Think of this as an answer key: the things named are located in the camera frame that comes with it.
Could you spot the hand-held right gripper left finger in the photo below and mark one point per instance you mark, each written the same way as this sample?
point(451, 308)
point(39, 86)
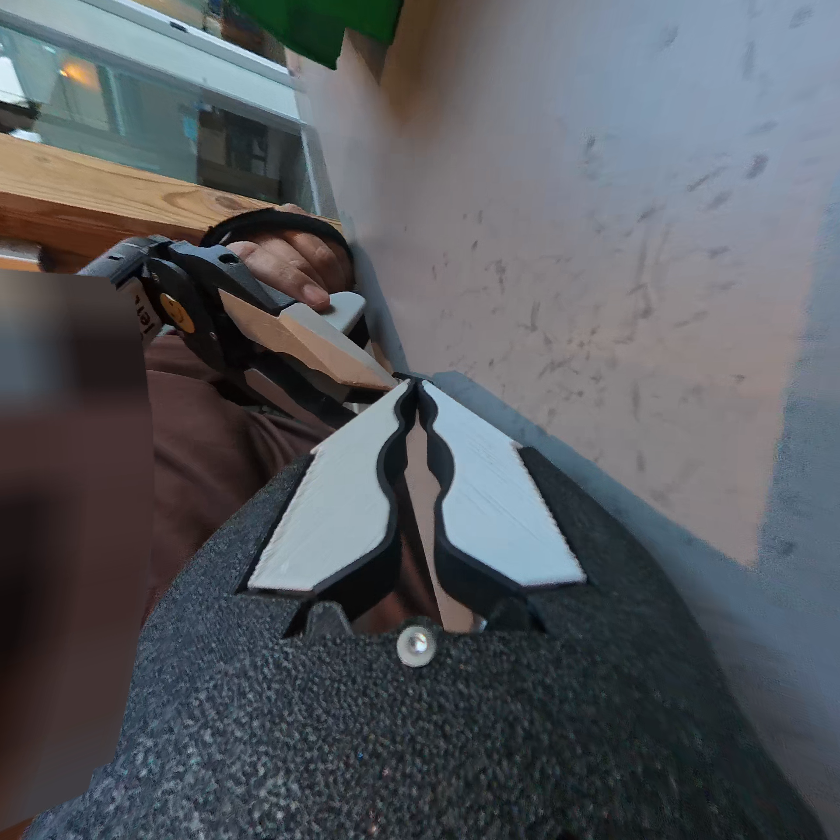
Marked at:
point(334, 512)

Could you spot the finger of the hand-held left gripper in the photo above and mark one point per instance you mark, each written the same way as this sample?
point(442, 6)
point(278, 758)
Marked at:
point(308, 348)
point(302, 388)

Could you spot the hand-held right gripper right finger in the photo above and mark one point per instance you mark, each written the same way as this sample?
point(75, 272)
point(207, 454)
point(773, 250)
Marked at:
point(505, 512)

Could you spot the small black brick piece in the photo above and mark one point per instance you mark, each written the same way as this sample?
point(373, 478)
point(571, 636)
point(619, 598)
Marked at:
point(410, 377)

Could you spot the green plastic bin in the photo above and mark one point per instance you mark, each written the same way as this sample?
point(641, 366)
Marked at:
point(315, 26)

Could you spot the grey desk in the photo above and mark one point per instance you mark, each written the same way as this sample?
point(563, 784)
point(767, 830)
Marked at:
point(590, 262)

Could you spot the person's left hand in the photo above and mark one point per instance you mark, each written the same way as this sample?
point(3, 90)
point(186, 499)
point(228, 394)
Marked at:
point(295, 262)

